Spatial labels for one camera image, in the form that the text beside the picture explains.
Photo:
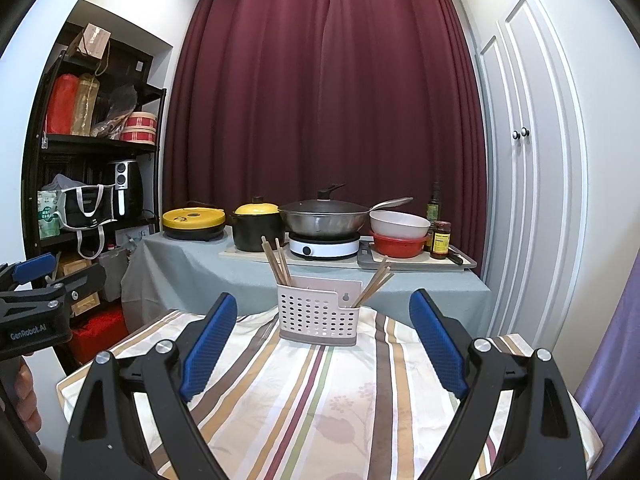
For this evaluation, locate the dark brown paper bag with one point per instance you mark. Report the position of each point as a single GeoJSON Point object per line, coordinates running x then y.
{"type": "Point", "coordinates": [125, 60]}

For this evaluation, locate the dark plastic bag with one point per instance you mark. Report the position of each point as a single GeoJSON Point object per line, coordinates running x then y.
{"type": "Point", "coordinates": [122, 97]}

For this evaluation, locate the grey tablecloth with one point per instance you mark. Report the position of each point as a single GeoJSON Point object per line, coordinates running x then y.
{"type": "Point", "coordinates": [200, 280]}

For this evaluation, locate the wooden box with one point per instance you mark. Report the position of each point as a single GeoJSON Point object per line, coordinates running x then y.
{"type": "Point", "coordinates": [87, 305]}

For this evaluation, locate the black tote bag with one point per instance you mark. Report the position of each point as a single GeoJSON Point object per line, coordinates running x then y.
{"type": "Point", "coordinates": [85, 207]}

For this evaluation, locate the steel wok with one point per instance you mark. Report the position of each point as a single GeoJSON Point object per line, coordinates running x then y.
{"type": "Point", "coordinates": [320, 225]}

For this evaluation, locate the pink paper bag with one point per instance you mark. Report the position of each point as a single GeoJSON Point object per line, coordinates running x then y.
{"type": "Point", "coordinates": [92, 40]}

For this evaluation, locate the white basin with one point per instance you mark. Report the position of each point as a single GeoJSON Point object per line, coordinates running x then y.
{"type": "Point", "coordinates": [400, 225]}

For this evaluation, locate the green oil bottle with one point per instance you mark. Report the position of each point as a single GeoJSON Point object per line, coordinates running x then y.
{"type": "Point", "coordinates": [434, 210]}

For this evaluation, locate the white induction cooker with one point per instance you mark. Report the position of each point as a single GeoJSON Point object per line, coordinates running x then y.
{"type": "Point", "coordinates": [325, 249]}

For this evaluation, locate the light wooden board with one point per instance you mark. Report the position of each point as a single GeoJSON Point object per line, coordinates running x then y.
{"type": "Point", "coordinates": [250, 256]}

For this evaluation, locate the black shelf rack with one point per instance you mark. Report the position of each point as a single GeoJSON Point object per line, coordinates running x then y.
{"type": "Point", "coordinates": [100, 142]}

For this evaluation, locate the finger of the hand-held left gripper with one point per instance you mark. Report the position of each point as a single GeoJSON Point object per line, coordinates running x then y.
{"type": "Point", "coordinates": [85, 280]}
{"type": "Point", "coordinates": [35, 265]}

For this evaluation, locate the yellow pot lid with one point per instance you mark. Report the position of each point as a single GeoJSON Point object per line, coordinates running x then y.
{"type": "Point", "coordinates": [255, 208]}

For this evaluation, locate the grey plastic bag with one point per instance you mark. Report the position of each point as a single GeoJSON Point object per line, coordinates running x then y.
{"type": "Point", "coordinates": [60, 182]}

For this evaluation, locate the sauce jar with yellow label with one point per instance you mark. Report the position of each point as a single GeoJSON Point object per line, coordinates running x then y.
{"type": "Point", "coordinates": [441, 242]}

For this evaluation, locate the red shiny bag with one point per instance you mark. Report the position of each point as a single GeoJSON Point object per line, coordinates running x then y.
{"type": "Point", "coordinates": [97, 332]}

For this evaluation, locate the black cooking pot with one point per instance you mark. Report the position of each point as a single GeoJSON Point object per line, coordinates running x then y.
{"type": "Point", "coordinates": [252, 235]}

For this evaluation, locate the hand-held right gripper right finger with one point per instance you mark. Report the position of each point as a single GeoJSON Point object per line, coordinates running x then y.
{"type": "Point", "coordinates": [440, 345]}

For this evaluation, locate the green white packet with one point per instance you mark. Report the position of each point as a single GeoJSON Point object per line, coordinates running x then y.
{"type": "Point", "coordinates": [48, 215]}

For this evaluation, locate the black air fryer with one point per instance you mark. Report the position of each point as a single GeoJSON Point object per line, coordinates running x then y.
{"type": "Point", "coordinates": [132, 190]}

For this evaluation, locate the red striped round box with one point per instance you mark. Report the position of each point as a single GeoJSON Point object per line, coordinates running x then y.
{"type": "Point", "coordinates": [139, 127]}

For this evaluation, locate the dark glass wok lid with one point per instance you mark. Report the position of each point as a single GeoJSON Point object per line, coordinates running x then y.
{"type": "Point", "coordinates": [320, 206]}

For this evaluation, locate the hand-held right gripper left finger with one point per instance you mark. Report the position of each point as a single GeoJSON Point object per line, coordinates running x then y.
{"type": "Point", "coordinates": [207, 345]}

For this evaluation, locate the white printed bag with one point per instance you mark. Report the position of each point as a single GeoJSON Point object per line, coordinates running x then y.
{"type": "Point", "coordinates": [132, 235]}

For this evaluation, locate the gold bag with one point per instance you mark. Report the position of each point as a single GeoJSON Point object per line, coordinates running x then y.
{"type": "Point", "coordinates": [85, 105]}

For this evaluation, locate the yellow electric griddle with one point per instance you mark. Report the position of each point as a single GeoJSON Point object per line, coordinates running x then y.
{"type": "Point", "coordinates": [192, 217]}

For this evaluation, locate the purple cloth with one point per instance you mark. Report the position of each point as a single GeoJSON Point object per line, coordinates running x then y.
{"type": "Point", "coordinates": [615, 370]}

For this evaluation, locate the grey tray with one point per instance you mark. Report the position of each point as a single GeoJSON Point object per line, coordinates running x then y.
{"type": "Point", "coordinates": [415, 262]}

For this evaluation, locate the bunch of wooden chopsticks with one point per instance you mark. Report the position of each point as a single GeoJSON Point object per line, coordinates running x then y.
{"type": "Point", "coordinates": [282, 272]}

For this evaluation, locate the red basin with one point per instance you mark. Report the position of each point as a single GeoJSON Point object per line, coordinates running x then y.
{"type": "Point", "coordinates": [400, 247]}

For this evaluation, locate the person's left hand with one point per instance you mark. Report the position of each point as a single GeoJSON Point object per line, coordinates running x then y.
{"type": "Point", "coordinates": [27, 395]}

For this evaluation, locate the white wardrobe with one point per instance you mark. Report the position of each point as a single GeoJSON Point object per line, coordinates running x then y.
{"type": "Point", "coordinates": [540, 210]}

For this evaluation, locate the grey fabric bag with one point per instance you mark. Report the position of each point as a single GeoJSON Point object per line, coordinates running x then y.
{"type": "Point", "coordinates": [112, 275]}

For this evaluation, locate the dark red curtain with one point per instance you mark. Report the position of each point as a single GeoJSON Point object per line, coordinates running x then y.
{"type": "Point", "coordinates": [325, 110]}

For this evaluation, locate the white plastic slotted basket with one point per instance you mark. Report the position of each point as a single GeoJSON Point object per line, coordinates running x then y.
{"type": "Point", "coordinates": [320, 315]}

